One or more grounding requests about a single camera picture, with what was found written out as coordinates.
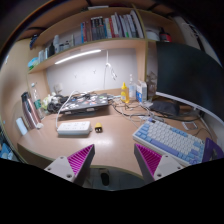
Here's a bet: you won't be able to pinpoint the black monitor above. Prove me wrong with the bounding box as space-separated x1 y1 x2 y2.
155 41 224 126

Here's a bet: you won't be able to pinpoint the black sticker-covered laptop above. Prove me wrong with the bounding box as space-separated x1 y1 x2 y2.
59 92 111 116

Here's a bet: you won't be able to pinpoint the white rounded case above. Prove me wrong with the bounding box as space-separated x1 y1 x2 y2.
14 116 29 137

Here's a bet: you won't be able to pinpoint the dark purple pad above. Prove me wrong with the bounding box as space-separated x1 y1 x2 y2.
202 136 224 161

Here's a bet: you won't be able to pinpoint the blue and white keyboard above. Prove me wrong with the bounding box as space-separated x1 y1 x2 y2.
132 118 206 167

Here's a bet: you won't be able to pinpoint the white hanging multi-head cable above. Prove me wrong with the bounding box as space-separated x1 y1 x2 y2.
102 49 118 91

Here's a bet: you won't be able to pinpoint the yellow charger block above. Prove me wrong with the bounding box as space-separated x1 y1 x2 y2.
93 121 104 134

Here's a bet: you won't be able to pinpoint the clear green-label water bottle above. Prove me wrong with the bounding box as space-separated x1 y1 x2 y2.
30 82 46 121

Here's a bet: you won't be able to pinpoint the black headphones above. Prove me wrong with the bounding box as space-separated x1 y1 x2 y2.
46 94 70 115

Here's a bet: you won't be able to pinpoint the black pouch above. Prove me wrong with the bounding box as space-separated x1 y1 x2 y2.
149 98 181 117

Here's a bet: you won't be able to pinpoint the clear pump bottle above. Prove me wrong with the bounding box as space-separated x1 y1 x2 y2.
128 73 138 101

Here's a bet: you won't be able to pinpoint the white power strip cable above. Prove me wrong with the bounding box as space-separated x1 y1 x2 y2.
54 89 80 130

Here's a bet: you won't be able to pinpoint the white LED light bar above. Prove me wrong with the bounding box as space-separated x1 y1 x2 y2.
53 48 103 66

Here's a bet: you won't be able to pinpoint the white wall socket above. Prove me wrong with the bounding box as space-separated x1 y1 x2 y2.
53 82 63 94

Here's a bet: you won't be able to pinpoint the grey desk cable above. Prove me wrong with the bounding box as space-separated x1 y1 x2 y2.
112 96 158 123

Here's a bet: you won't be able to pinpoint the black desk cable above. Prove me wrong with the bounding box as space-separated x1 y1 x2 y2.
111 96 214 139

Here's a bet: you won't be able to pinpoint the white flower bunch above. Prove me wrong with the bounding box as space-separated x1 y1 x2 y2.
41 92 56 110

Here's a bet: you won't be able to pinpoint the pink thermos flask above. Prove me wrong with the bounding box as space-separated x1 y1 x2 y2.
20 91 43 131

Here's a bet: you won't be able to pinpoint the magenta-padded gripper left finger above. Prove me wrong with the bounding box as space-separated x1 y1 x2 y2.
43 143 96 187

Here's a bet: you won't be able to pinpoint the yellow squeeze bottle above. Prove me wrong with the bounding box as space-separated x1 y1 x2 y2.
120 81 131 105

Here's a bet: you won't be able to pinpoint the white power strip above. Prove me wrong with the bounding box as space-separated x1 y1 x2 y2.
56 120 93 137

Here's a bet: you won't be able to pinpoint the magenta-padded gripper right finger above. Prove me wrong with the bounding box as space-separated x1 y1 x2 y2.
133 142 184 185

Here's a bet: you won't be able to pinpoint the blue and white box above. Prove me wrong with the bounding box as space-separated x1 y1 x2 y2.
135 79 149 104

